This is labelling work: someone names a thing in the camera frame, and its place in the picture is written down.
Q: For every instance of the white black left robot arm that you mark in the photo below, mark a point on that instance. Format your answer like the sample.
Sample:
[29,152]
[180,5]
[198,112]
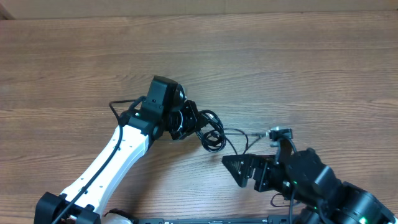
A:
[164,108]

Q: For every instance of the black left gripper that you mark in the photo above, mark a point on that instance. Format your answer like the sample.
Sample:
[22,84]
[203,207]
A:
[193,119]

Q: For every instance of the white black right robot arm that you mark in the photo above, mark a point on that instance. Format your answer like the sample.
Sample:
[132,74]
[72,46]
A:
[303,177]

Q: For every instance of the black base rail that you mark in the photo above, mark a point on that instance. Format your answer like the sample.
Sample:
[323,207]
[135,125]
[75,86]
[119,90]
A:
[217,221]

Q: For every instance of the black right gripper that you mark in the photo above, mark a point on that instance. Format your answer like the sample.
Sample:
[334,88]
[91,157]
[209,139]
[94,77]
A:
[263,162]

